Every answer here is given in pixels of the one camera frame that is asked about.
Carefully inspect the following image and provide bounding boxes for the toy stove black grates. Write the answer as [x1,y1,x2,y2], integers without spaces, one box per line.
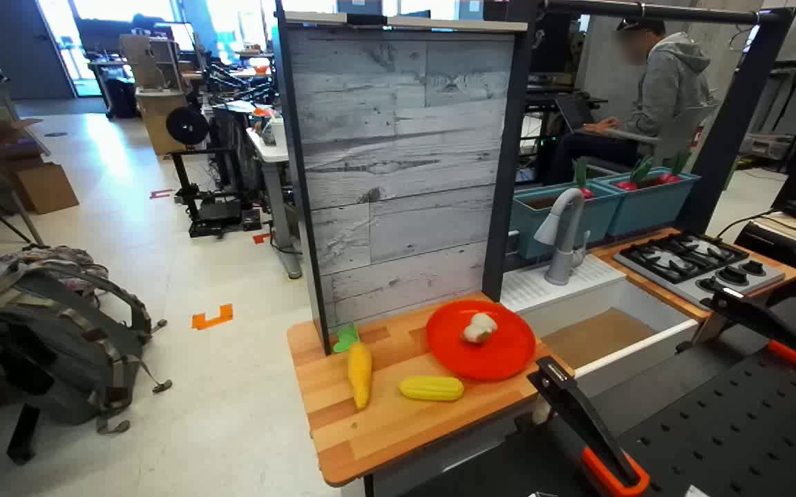
[612,228,788,306]

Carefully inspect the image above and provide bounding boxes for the grey backpack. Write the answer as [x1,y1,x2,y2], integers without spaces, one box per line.
[0,242,178,467]

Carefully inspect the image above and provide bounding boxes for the wooden counter board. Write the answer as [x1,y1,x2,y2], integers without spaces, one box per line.
[285,293,551,489]

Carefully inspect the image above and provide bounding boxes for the yellow toy carrot green top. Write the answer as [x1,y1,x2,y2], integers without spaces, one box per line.
[330,322,376,413]

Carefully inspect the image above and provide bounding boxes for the black backsplash side frame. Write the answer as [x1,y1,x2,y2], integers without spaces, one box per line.
[274,9,339,357]

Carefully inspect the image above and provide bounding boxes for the wooden counter around stove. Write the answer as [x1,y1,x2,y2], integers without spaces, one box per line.
[590,224,796,326]

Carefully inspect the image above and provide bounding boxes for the black slanted frame post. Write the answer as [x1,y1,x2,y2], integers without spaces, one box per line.
[678,9,796,237]

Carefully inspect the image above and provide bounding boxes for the orange floor marker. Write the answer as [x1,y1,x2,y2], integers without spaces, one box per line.
[189,300,239,335]

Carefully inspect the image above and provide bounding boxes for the cardboard box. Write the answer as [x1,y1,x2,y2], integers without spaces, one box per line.
[10,161,83,219]

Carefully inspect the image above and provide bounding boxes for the teal plastic planter bin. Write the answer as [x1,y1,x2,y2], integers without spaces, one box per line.
[601,169,702,239]
[507,179,626,264]

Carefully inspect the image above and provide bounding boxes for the red toy radish green leaves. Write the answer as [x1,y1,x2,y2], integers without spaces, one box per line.
[571,156,601,201]
[618,152,688,194]

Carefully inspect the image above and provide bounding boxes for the red round plate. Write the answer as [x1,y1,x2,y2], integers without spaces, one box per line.
[423,299,542,383]

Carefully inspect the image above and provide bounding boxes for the grey desk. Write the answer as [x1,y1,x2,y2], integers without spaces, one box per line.
[243,122,307,281]

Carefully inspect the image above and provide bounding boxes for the open laptop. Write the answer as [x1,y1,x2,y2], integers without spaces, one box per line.
[551,87,663,145]

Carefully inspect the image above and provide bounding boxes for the black clamp orange handle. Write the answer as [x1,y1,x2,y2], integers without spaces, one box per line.
[526,357,655,497]
[692,283,796,376]

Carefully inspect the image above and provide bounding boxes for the black perforated mounting board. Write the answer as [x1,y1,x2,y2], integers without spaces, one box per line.
[395,294,796,497]

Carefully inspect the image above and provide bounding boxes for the grey wood backsplash panel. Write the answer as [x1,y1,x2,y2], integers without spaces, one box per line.
[282,11,532,346]

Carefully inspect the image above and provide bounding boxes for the white toy sink basin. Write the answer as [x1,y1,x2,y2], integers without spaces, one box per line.
[499,254,702,381]

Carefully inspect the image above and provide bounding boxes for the white toy garlic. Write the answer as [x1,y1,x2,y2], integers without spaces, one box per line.
[463,308,500,347]

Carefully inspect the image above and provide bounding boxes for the grey toy faucet spout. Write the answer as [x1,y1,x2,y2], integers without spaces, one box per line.
[533,184,594,288]

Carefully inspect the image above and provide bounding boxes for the black equipment stand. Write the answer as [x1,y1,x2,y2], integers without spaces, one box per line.
[164,96,267,239]

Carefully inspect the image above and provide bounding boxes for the person in grey hoodie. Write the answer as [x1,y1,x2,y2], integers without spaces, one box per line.
[544,17,720,187]

